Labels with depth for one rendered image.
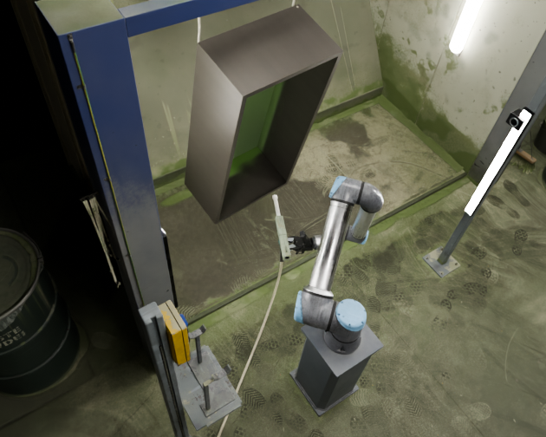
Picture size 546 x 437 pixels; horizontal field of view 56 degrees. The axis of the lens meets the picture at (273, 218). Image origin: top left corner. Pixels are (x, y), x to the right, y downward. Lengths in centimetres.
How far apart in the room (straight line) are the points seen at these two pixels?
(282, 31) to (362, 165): 197
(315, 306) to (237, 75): 111
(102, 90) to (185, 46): 239
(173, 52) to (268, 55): 155
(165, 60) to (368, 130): 184
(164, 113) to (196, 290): 131
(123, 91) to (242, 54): 93
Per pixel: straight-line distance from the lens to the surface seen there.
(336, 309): 247
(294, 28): 262
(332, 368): 264
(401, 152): 451
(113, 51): 153
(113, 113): 165
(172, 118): 391
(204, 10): 160
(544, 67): 386
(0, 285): 276
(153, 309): 162
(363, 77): 478
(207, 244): 367
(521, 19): 389
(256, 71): 237
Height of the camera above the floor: 306
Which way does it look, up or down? 52 degrees down
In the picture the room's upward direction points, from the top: 6 degrees clockwise
